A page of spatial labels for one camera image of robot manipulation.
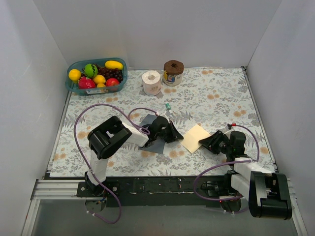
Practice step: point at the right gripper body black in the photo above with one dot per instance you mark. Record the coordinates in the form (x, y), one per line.
(216, 143)

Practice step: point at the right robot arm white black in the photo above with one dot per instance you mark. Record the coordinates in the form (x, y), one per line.
(267, 192)

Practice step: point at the red apple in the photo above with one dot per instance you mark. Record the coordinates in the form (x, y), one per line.
(112, 82)

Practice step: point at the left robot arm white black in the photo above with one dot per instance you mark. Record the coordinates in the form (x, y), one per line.
(107, 138)

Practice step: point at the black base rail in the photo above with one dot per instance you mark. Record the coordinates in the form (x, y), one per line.
(160, 189)

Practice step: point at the cream letter paper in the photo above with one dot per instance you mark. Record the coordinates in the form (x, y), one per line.
(192, 138)

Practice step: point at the teal plastic fruit basket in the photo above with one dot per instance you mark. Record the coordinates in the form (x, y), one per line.
(71, 86)

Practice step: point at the green watermelon ball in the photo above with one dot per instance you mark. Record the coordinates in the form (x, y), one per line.
(90, 70)

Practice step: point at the yellow lemon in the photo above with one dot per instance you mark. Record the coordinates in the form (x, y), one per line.
(74, 75)
(99, 79)

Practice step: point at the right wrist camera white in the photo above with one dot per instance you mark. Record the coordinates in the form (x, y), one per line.
(228, 133)

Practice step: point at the white toilet paper roll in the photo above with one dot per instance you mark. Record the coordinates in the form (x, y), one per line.
(151, 82)

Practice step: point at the small yellow fruit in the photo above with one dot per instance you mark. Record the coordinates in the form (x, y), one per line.
(101, 85)

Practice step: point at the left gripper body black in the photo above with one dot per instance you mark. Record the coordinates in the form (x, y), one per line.
(169, 131)

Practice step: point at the pink dragon fruit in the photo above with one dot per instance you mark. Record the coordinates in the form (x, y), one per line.
(86, 83)

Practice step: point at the dark purple grapes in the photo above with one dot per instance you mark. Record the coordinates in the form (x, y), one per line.
(110, 73)

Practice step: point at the yellow lemon centre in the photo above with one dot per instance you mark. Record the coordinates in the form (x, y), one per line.
(99, 79)

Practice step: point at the yellow lemon left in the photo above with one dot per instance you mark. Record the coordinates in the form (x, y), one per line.
(74, 75)

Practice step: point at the brown toilet paper roll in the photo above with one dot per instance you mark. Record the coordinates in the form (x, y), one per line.
(173, 72)

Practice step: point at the green white glue stick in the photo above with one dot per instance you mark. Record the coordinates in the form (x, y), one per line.
(168, 107)

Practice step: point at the floral table mat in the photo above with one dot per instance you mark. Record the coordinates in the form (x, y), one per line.
(211, 98)

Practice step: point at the aluminium frame rail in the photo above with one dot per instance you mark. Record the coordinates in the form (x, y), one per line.
(56, 189)

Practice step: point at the yellow mango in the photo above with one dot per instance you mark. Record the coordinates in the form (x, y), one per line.
(112, 64)

